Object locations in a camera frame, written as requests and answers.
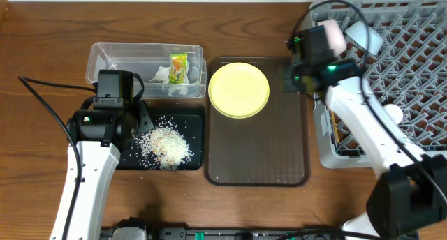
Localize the rice and nut leftovers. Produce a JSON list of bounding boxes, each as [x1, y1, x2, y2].
[[132, 116, 194, 170]]

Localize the pink round plate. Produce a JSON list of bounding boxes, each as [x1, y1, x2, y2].
[[317, 19, 347, 57]]

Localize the light blue bowl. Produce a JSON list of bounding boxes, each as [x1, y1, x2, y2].
[[345, 21, 384, 55]]

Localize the green snack wrapper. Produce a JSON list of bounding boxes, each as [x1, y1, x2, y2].
[[168, 53, 188, 84]]

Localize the yellow round plate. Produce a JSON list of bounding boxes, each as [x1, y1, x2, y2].
[[208, 62, 270, 119]]

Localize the white cup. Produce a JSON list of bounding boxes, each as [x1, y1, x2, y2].
[[383, 104, 404, 124]]

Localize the wooden chopstick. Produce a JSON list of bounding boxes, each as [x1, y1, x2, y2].
[[330, 111, 339, 144]]

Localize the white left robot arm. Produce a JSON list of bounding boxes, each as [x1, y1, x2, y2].
[[50, 70, 154, 239]]

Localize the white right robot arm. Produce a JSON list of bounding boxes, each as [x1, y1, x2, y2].
[[282, 26, 446, 239]]

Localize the grey dishwasher rack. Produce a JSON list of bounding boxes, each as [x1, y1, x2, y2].
[[302, 0, 446, 169]]

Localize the crumpled white tissue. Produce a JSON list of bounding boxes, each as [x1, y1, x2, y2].
[[150, 66, 190, 97]]

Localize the black rectangular tray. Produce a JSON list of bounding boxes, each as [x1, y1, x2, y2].
[[117, 107, 205, 170]]

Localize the clear plastic bin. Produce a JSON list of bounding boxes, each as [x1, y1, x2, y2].
[[86, 42, 207, 99]]

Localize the brown serving tray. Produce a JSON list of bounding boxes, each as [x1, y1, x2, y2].
[[205, 57, 310, 187]]

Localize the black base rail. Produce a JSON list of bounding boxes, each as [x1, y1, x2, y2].
[[99, 217, 350, 240]]

